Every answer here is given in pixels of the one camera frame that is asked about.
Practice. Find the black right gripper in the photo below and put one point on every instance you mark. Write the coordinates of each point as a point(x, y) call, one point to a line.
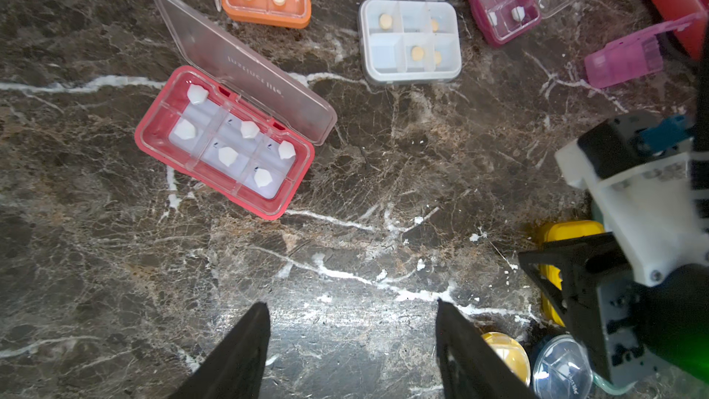
point(630, 331)

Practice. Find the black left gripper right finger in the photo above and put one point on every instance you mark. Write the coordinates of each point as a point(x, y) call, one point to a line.
point(469, 366)

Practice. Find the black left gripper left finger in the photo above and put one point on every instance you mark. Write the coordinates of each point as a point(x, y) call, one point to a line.
point(235, 368)

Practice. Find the yellow round pillbox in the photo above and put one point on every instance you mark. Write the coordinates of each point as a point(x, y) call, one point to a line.
point(512, 353)

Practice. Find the dark blue round pillbox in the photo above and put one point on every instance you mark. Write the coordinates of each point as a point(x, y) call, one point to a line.
point(561, 369)

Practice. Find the red pillbox clear lid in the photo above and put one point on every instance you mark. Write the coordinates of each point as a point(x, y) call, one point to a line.
point(232, 119)

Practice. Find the purple pillbox right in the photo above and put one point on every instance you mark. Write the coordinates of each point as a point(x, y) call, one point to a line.
point(638, 54)

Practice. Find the white pillbox clear lid front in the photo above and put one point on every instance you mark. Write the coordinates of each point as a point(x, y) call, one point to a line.
point(409, 41)

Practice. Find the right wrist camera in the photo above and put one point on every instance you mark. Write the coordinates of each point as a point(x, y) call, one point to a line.
point(650, 186)

